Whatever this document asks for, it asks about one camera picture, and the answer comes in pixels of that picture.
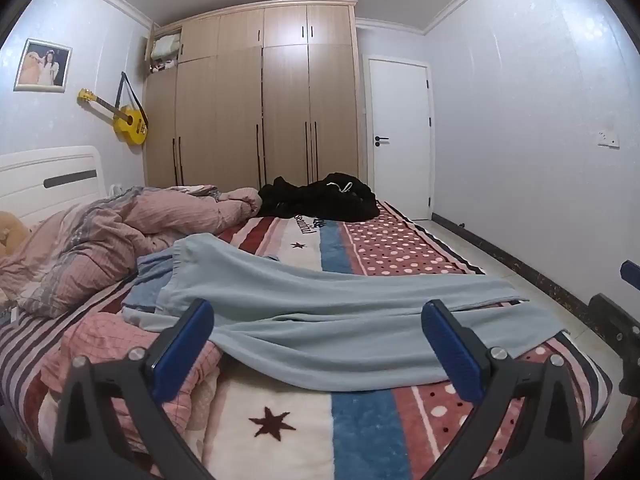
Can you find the white bed headboard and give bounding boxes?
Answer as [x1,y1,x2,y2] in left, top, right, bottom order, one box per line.
[0,146,108,233]

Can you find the wooden wardrobe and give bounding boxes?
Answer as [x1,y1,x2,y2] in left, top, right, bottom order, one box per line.
[142,0,368,191]

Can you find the framed wall photo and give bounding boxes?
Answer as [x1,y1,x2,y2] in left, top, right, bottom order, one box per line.
[13,38,72,92]

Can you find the yellow guitar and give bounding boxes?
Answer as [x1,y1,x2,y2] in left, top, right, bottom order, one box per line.
[76,88,148,147]

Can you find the folded bedding in wardrobe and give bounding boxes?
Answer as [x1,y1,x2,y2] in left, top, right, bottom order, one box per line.
[150,35,182,71]

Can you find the white door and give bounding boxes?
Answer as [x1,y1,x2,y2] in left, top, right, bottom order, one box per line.
[367,57,433,221]

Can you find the light blue pants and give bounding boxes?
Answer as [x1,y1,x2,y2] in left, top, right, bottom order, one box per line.
[122,234,568,393]

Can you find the black guitar strap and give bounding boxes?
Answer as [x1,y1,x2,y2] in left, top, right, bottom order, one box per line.
[116,72,150,133]

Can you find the blue cloth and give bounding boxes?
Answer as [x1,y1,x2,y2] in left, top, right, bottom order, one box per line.
[122,252,181,311]

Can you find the dark marble baseboard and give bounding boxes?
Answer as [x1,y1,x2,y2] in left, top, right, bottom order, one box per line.
[431,212,640,343]

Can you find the pink striped quilt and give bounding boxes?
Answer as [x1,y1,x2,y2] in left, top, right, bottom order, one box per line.
[0,185,263,318]

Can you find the tan plush toy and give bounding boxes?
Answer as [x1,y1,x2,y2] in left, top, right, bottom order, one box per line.
[0,210,32,261]

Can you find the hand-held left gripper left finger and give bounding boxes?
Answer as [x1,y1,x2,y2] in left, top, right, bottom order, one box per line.
[52,297,216,480]

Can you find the pink checkered pillow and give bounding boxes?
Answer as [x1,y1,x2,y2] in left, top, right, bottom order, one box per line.
[40,310,223,446]

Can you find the black hooded garment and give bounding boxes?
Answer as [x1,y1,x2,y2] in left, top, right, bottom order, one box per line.
[257,172,381,221]

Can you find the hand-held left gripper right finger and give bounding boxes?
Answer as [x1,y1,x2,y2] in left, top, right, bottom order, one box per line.
[421,300,586,480]

